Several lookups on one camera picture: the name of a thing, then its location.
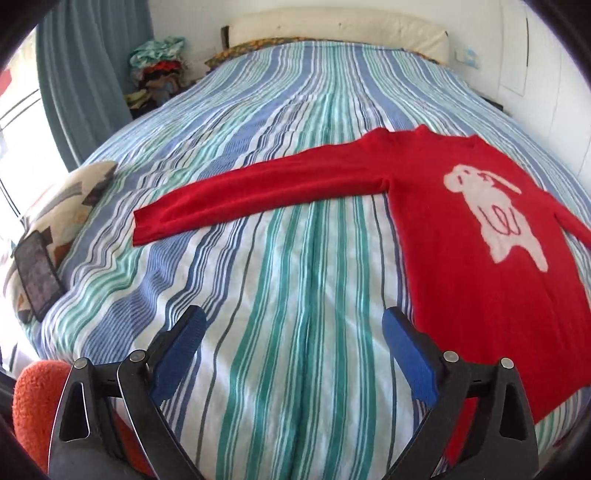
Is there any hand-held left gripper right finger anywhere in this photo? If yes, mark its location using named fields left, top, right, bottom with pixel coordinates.
left=382, top=306, right=540, bottom=480

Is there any dark tablet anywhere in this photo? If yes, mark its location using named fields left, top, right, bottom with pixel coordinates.
left=13, top=230, right=66, bottom=324

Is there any window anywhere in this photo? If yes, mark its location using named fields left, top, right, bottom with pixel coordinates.
left=0, top=60, right=70, bottom=259

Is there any yellow patterned pillow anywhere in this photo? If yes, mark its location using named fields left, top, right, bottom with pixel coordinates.
left=205, top=38, right=301, bottom=70

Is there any orange fuzzy cushion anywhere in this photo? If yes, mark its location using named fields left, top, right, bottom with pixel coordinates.
left=13, top=360, right=153, bottom=478

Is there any wall socket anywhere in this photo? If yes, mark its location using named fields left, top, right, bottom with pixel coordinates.
left=455, top=46, right=483, bottom=70

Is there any striped bedspread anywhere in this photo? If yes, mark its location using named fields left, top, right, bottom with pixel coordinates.
left=23, top=39, right=591, bottom=480

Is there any pile of clothes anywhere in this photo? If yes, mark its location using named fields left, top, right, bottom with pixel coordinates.
left=124, top=38, right=188, bottom=121

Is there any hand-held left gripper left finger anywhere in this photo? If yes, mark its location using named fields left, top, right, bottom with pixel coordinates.
left=48, top=305, right=207, bottom=480

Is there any blue curtain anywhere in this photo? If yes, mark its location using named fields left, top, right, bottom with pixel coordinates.
left=36, top=0, right=155, bottom=171

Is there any white wardrobe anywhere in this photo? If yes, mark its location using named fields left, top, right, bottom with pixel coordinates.
left=496, top=0, right=591, bottom=176

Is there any red sweater with white dog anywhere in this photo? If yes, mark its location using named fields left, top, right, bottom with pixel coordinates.
left=132, top=124, right=591, bottom=462

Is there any geometric patterned pillow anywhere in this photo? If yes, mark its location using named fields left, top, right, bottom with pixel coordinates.
left=2, top=161, right=118, bottom=324

